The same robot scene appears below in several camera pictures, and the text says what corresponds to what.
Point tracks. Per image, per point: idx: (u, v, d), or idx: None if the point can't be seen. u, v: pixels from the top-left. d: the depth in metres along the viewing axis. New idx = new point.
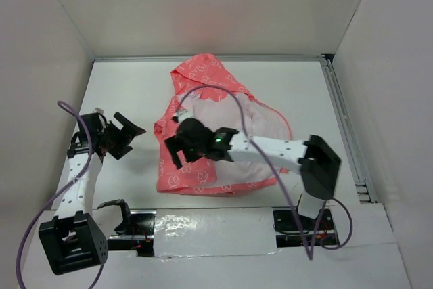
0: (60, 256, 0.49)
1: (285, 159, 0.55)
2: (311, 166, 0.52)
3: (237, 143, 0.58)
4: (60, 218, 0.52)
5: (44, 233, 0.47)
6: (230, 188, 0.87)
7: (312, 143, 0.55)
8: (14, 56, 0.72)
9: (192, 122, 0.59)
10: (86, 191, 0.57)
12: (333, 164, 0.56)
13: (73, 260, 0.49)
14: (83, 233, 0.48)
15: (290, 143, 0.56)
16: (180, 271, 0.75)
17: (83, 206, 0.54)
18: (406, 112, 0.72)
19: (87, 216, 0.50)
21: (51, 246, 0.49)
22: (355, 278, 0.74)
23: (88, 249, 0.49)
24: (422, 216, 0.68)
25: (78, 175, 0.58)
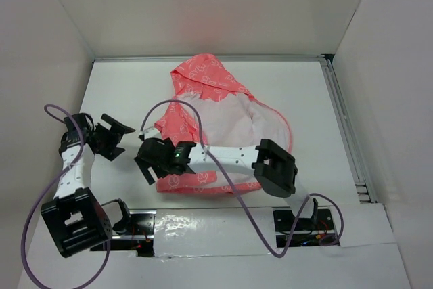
0: (65, 235, 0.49)
1: (239, 165, 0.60)
2: (263, 170, 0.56)
3: (195, 156, 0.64)
4: (61, 198, 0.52)
5: (47, 214, 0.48)
6: (231, 188, 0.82)
7: (264, 147, 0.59)
8: (17, 60, 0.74)
9: (149, 143, 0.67)
10: (83, 173, 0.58)
12: (286, 162, 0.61)
13: (80, 234, 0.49)
14: (85, 204, 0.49)
15: (243, 150, 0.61)
16: (180, 272, 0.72)
17: (82, 185, 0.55)
18: (408, 109, 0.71)
19: (86, 190, 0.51)
21: (57, 224, 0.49)
22: (355, 278, 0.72)
23: (93, 220, 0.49)
24: (421, 215, 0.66)
25: (74, 161, 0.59)
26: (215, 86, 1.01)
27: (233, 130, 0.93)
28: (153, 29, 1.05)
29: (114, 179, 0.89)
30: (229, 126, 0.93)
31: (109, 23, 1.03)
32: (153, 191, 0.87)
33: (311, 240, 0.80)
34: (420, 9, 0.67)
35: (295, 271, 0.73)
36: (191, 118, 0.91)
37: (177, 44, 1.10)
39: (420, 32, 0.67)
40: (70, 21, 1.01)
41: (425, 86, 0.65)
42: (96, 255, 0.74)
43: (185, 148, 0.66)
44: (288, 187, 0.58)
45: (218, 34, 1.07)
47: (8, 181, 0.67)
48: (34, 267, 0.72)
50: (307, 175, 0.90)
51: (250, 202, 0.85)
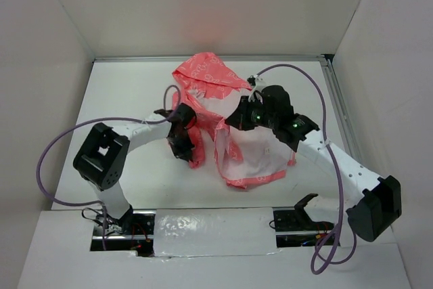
0: (86, 154, 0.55)
1: (350, 181, 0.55)
2: (373, 202, 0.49)
3: (312, 140, 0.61)
4: (111, 132, 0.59)
5: (94, 128, 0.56)
6: (242, 181, 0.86)
7: (389, 184, 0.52)
8: (17, 60, 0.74)
9: (283, 93, 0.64)
10: (141, 133, 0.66)
12: (394, 216, 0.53)
13: (91, 164, 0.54)
14: (116, 149, 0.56)
15: (364, 171, 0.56)
16: (180, 272, 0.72)
17: (130, 137, 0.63)
18: (408, 108, 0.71)
19: (125, 141, 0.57)
21: (89, 145, 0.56)
22: (356, 279, 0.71)
23: (107, 164, 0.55)
24: (421, 215, 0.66)
25: (149, 122, 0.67)
26: (218, 84, 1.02)
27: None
28: (153, 29, 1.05)
29: None
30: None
31: (110, 24, 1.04)
32: (153, 191, 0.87)
33: (311, 240, 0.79)
34: (419, 9, 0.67)
35: (296, 271, 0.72)
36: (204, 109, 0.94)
37: (178, 43, 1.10)
39: (419, 32, 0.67)
40: (70, 21, 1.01)
41: (425, 85, 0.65)
42: (96, 254, 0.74)
43: (306, 128, 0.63)
44: (377, 233, 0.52)
45: (218, 35, 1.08)
47: (7, 181, 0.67)
48: (35, 268, 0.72)
50: (308, 175, 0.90)
51: (251, 202, 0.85)
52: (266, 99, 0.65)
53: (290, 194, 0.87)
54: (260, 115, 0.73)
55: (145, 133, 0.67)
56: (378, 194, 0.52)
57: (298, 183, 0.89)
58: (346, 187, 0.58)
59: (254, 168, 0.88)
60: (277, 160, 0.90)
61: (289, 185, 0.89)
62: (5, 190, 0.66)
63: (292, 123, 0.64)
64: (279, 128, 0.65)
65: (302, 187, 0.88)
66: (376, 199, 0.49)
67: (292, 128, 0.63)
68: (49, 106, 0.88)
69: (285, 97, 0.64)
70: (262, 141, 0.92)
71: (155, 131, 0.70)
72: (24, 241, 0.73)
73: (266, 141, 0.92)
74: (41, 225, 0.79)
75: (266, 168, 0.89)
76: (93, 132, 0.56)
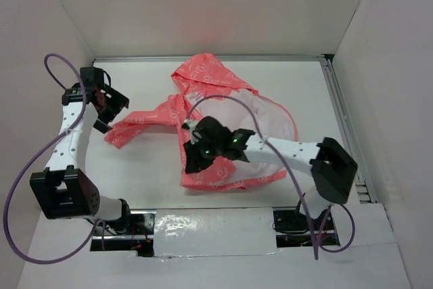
0: (51, 203, 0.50)
1: (295, 160, 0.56)
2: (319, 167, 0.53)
3: (252, 143, 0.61)
4: (52, 171, 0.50)
5: (34, 185, 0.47)
6: (242, 183, 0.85)
7: (327, 145, 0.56)
8: (17, 60, 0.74)
9: (209, 121, 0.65)
10: (78, 144, 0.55)
12: (348, 167, 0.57)
13: (67, 205, 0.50)
14: (76, 188, 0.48)
15: (304, 145, 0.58)
16: (180, 273, 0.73)
17: (76, 158, 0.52)
18: (408, 108, 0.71)
19: (78, 172, 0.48)
21: (44, 197, 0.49)
22: (356, 279, 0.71)
23: (80, 201, 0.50)
24: (421, 215, 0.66)
25: (72, 127, 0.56)
26: (218, 84, 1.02)
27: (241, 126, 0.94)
28: (153, 29, 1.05)
29: (115, 179, 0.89)
30: (236, 121, 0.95)
31: (110, 24, 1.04)
32: (153, 191, 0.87)
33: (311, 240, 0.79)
34: (420, 8, 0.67)
35: (296, 271, 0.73)
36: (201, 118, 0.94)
37: (178, 43, 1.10)
39: (419, 32, 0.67)
40: (70, 21, 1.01)
41: (425, 86, 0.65)
42: (95, 254, 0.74)
43: (245, 137, 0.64)
44: (344, 192, 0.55)
45: (218, 34, 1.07)
47: (7, 182, 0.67)
48: (36, 268, 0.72)
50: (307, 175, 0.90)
51: (251, 202, 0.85)
52: (199, 132, 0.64)
53: (289, 194, 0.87)
54: (209, 147, 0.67)
55: (82, 138, 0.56)
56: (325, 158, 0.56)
57: (298, 184, 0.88)
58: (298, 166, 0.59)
59: (254, 169, 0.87)
60: None
61: (289, 186, 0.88)
62: (5, 190, 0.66)
63: (232, 139, 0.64)
64: (224, 151, 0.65)
65: (301, 187, 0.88)
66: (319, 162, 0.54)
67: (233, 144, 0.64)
68: (49, 105, 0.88)
69: (216, 123, 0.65)
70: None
71: (86, 124, 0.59)
72: (24, 241, 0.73)
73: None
74: (41, 226, 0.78)
75: (267, 168, 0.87)
76: (38, 187, 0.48)
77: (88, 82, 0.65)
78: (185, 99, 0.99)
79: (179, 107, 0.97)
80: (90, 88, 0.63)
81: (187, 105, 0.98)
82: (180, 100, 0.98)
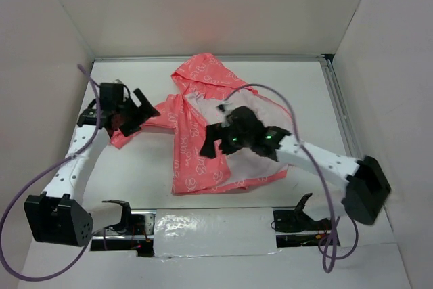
0: (42, 225, 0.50)
1: (331, 172, 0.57)
2: (358, 185, 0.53)
3: (287, 144, 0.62)
4: (49, 196, 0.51)
5: (28, 208, 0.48)
6: (243, 183, 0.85)
7: (366, 164, 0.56)
8: (17, 61, 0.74)
9: (247, 111, 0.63)
10: (80, 171, 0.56)
12: (383, 192, 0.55)
13: (57, 230, 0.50)
14: (64, 218, 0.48)
15: (342, 160, 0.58)
16: (180, 272, 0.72)
17: (74, 185, 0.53)
18: (408, 108, 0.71)
19: (70, 202, 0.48)
21: (35, 220, 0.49)
22: (356, 279, 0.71)
23: (67, 229, 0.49)
24: (421, 216, 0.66)
25: (78, 151, 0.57)
26: (217, 85, 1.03)
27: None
28: (153, 29, 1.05)
29: (115, 179, 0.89)
30: None
31: (110, 24, 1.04)
32: (153, 191, 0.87)
33: (311, 240, 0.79)
34: (420, 8, 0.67)
35: (296, 272, 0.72)
36: (202, 119, 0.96)
37: (178, 43, 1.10)
39: (419, 32, 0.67)
40: (70, 21, 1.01)
41: (425, 86, 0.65)
42: (96, 254, 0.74)
43: (279, 135, 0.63)
44: (375, 214, 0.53)
45: (218, 34, 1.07)
47: (6, 182, 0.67)
48: (35, 269, 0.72)
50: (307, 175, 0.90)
51: (252, 202, 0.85)
52: (233, 120, 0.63)
53: (290, 193, 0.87)
54: (237, 136, 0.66)
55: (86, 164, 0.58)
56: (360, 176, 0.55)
57: (297, 183, 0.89)
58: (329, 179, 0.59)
59: (255, 169, 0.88)
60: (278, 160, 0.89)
61: (289, 185, 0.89)
62: (5, 190, 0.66)
63: (266, 135, 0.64)
64: (255, 145, 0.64)
65: (301, 187, 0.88)
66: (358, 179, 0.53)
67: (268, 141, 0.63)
68: (49, 105, 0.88)
69: (252, 116, 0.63)
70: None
71: (94, 150, 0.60)
72: (24, 241, 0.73)
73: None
74: None
75: (266, 168, 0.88)
76: (31, 210, 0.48)
77: (105, 99, 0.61)
78: (183, 98, 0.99)
79: (178, 109, 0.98)
80: (107, 112, 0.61)
81: (186, 105, 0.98)
82: (180, 100, 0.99)
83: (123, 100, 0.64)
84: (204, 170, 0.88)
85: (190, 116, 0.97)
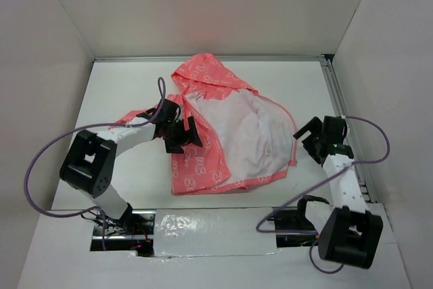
0: (72, 162, 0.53)
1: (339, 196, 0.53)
2: (344, 214, 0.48)
3: (337, 157, 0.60)
4: (98, 137, 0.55)
5: (78, 135, 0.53)
6: (243, 183, 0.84)
7: (372, 219, 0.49)
8: (17, 61, 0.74)
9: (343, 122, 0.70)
10: (128, 136, 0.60)
12: (360, 256, 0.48)
13: (80, 172, 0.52)
14: (103, 155, 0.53)
15: (358, 199, 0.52)
16: (180, 272, 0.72)
17: (119, 141, 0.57)
18: (408, 108, 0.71)
19: (112, 145, 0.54)
21: (74, 150, 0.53)
22: (356, 279, 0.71)
23: (94, 170, 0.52)
24: (421, 216, 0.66)
25: (132, 125, 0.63)
26: (218, 84, 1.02)
27: (241, 126, 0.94)
28: (153, 29, 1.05)
29: (116, 179, 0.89)
30: (237, 121, 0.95)
31: (111, 24, 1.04)
32: (153, 191, 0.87)
33: (311, 240, 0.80)
34: (420, 9, 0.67)
35: (296, 272, 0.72)
36: (202, 118, 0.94)
37: (178, 43, 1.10)
39: (419, 32, 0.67)
40: (70, 21, 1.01)
41: (425, 86, 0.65)
42: (97, 254, 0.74)
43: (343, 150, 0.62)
44: (329, 247, 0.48)
45: (218, 34, 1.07)
47: (7, 181, 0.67)
48: (35, 268, 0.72)
50: (308, 175, 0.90)
51: (252, 202, 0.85)
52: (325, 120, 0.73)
53: (290, 194, 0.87)
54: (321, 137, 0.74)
55: (132, 137, 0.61)
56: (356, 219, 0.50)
57: (298, 184, 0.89)
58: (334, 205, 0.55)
59: (256, 169, 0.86)
60: (278, 160, 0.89)
61: (290, 186, 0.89)
62: (5, 189, 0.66)
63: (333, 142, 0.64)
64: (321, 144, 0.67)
65: (302, 187, 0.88)
66: (349, 214, 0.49)
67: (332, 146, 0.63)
68: (49, 106, 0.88)
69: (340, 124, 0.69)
70: (261, 141, 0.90)
71: (140, 135, 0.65)
72: (24, 241, 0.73)
73: (266, 141, 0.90)
74: (40, 226, 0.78)
75: (267, 168, 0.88)
76: (77, 139, 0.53)
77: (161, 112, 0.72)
78: (183, 98, 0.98)
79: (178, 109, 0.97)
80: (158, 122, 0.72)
81: (186, 106, 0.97)
82: (180, 99, 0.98)
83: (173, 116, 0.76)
84: (203, 171, 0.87)
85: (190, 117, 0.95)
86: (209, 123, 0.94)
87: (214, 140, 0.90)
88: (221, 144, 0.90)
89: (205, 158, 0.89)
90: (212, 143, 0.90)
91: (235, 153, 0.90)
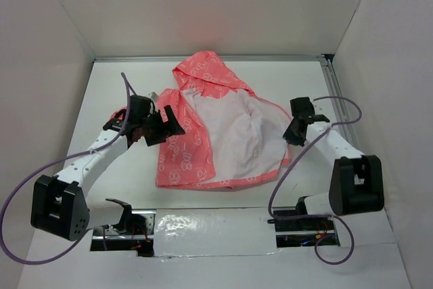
0: (41, 212, 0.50)
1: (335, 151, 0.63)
2: (347, 166, 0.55)
3: (319, 124, 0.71)
4: (59, 180, 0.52)
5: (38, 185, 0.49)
6: (229, 183, 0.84)
7: (368, 159, 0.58)
8: (18, 61, 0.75)
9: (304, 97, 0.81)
10: (94, 166, 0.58)
12: (370, 196, 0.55)
13: (53, 219, 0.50)
14: (68, 202, 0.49)
15: (350, 148, 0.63)
16: (180, 272, 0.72)
17: (83, 177, 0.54)
18: (408, 108, 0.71)
19: (76, 190, 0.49)
21: (39, 201, 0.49)
22: (356, 279, 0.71)
23: (65, 218, 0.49)
24: (421, 216, 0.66)
25: (97, 149, 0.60)
26: (217, 83, 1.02)
27: (233, 126, 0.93)
28: (153, 29, 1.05)
29: (116, 178, 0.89)
30: (229, 120, 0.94)
31: (110, 24, 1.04)
32: (153, 191, 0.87)
33: (311, 240, 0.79)
34: (420, 9, 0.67)
35: (295, 272, 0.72)
36: (195, 115, 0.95)
37: (178, 43, 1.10)
39: (419, 32, 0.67)
40: (70, 21, 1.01)
41: (425, 86, 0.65)
42: (96, 254, 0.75)
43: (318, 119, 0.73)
44: (344, 196, 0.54)
45: (218, 34, 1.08)
47: (7, 182, 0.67)
48: (35, 268, 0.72)
50: (308, 175, 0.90)
51: (252, 202, 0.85)
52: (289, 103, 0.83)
53: (289, 194, 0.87)
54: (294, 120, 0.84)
55: (99, 164, 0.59)
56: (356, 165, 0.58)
57: (298, 184, 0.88)
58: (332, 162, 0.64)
59: (242, 170, 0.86)
60: (268, 162, 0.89)
61: (289, 186, 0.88)
62: (5, 189, 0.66)
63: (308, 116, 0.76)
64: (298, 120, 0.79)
65: (301, 187, 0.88)
66: (351, 164, 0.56)
67: (306, 118, 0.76)
68: (49, 106, 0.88)
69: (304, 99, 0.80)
70: (252, 141, 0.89)
71: (109, 155, 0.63)
72: (24, 242, 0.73)
73: (257, 142, 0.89)
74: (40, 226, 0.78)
75: (255, 168, 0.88)
76: (39, 191, 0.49)
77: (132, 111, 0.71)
78: (178, 93, 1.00)
79: (172, 103, 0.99)
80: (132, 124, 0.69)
81: (181, 101, 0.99)
82: (176, 93, 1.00)
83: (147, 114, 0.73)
84: (189, 167, 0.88)
85: (185, 112, 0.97)
86: (202, 120, 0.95)
87: (205, 137, 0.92)
88: (212, 143, 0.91)
89: (193, 154, 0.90)
90: (203, 141, 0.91)
91: (224, 152, 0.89)
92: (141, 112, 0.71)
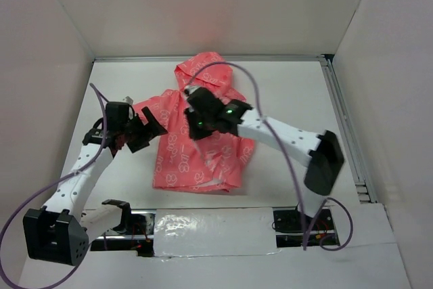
0: (37, 243, 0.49)
1: (294, 147, 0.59)
2: (323, 164, 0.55)
3: (249, 120, 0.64)
4: (48, 210, 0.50)
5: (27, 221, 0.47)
6: (224, 186, 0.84)
7: (327, 137, 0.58)
8: (18, 61, 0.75)
9: (203, 93, 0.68)
10: (82, 187, 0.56)
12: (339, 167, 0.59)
13: (51, 248, 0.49)
14: (61, 233, 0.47)
15: (304, 135, 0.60)
16: (180, 272, 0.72)
17: (74, 202, 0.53)
18: (408, 108, 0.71)
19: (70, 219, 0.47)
21: (32, 234, 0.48)
22: (356, 279, 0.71)
23: (63, 243, 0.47)
24: (421, 216, 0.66)
25: (81, 168, 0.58)
26: (216, 84, 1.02)
27: None
28: (153, 29, 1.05)
29: (116, 178, 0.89)
30: None
31: (110, 24, 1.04)
32: (153, 191, 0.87)
33: (311, 240, 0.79)
34: (420, 9, 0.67)
35: (295, 272, 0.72)
36: None
37: (178, 43, 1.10)
39: (419, 32, 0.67)
40: (70, 21, 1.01)
41: (424, 86, 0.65)
42: (96, 254, 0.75)
43: (241, 110, 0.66)
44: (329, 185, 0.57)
45: (218, 34, 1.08)
47: (7, 182, 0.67)
48: (35, 269, 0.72)
50: None
51: (252, 202, 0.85)
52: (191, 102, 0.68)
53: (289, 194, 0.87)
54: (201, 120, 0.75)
55: (86, 183, 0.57)
56: (322, 150, 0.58)
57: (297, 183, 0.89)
58: (293, 155, 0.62)
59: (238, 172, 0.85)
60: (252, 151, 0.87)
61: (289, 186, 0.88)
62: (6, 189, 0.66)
63: (226, 110, 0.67)
64: (215, 121, 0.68)
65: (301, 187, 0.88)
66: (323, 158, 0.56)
67: (227, 115, 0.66)
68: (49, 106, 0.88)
69: (208, 93, 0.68)
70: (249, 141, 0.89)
71: (96, 172, 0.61)
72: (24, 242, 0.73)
73: None
74: None
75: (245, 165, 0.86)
76: (30, 225, 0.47)
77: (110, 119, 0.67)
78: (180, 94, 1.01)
79: (172, 105, 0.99)
80: (112, 131, 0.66)
81: (182, 102, 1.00)
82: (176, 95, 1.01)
83: (128, 117, 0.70)
84: (186, 169, 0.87)
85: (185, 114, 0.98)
86: None
87: None
88: None
89: (190, 157, 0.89)
90: None
91: None
92: (121, 118, 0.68)
